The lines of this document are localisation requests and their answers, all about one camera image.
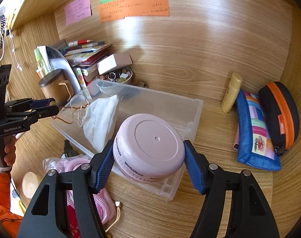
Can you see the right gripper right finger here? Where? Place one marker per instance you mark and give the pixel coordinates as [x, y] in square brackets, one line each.
[250, 213]

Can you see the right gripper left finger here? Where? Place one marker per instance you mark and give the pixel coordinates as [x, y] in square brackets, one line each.
[46, 215]

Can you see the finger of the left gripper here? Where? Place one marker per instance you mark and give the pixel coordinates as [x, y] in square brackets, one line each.
[38, 103]
[47, 111]

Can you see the white drawstring bag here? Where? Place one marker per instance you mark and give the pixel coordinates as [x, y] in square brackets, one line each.
[99, 121]

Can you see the pink round jar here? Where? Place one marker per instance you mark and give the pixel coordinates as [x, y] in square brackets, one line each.
[148, 149]

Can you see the person left hand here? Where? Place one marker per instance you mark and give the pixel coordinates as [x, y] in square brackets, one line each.
[10, 149]

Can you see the brown ceramic mug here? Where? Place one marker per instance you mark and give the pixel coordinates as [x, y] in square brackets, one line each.
[54, 85]

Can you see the green lotion bottle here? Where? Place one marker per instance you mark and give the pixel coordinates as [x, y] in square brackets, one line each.
[43, 67]

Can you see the dark green spray bottle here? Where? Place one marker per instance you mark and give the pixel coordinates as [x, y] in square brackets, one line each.
[68, 150]

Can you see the clear plastic storage bin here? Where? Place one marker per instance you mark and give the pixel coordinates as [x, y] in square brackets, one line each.
[182, 113]

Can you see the fruit pattern box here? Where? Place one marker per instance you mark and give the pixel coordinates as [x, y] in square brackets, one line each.
[80, 77]

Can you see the orange jacket sleeve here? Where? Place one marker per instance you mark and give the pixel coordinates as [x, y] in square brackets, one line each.
[10, 222]

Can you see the stack of books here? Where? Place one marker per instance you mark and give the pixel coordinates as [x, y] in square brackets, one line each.
[87, 59]

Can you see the blue patchwork pouch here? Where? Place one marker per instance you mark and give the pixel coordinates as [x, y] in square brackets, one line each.
[252, 140]

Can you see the white cardboard box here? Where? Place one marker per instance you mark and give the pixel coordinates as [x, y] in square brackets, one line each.
[113, 62]

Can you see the pink sticky note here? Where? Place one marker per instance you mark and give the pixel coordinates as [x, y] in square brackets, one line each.
[76, 11]

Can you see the black orange zip case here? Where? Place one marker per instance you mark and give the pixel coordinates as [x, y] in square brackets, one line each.
[282, 115]

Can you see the yellow tube bottle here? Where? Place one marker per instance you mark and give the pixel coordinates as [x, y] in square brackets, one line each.
[232, 92]

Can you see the orange sticky note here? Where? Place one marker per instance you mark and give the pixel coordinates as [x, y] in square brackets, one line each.
[120, 9]

